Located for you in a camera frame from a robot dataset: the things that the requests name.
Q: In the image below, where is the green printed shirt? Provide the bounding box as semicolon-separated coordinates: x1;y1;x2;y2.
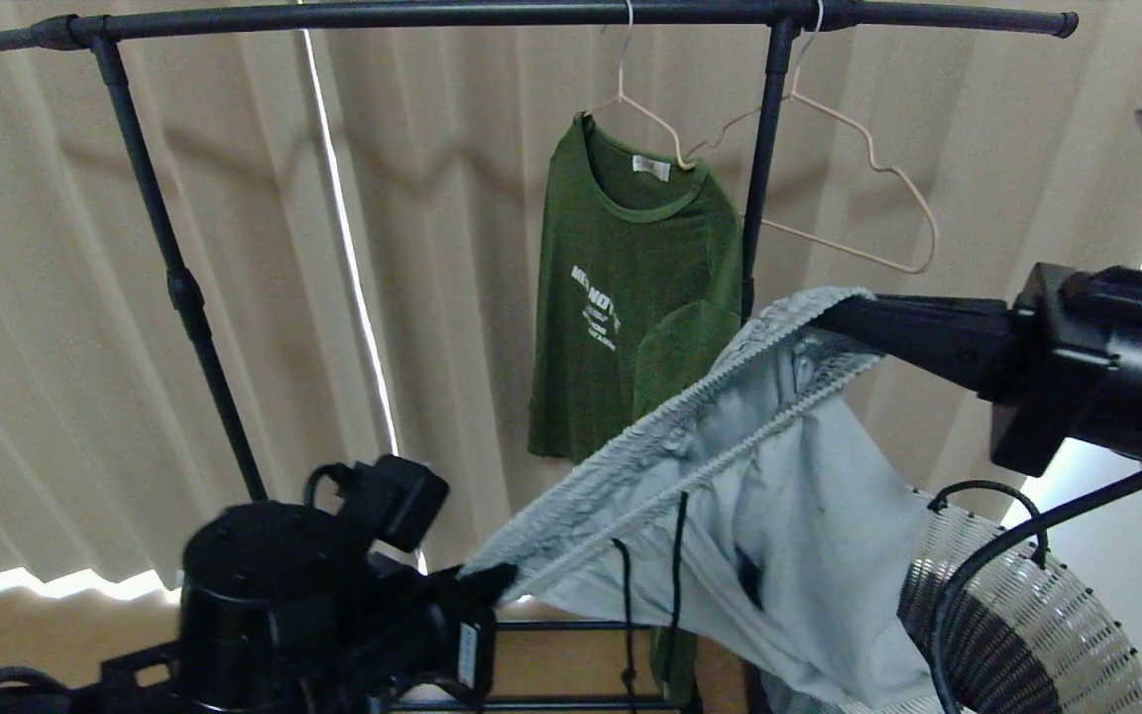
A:
528;112;745;705

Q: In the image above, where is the pink clothes hanger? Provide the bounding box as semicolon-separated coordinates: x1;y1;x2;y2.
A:
581;0;697;172
685;0;939;276

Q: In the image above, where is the pale grey garment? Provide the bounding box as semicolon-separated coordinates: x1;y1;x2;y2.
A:
457;288;941;711

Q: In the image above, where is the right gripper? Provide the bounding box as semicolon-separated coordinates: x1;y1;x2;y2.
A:
989;263;1142;479

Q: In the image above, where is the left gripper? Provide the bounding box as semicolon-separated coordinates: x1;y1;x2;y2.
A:
365;567;499;711

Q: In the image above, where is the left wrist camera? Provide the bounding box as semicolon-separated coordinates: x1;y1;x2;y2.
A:
303;454;451;553

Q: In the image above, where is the black clothes rack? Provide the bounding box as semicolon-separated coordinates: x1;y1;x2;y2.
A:
0;0;1080;714

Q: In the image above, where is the white laundry basket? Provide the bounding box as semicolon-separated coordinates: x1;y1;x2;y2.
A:
769;481;1142;714

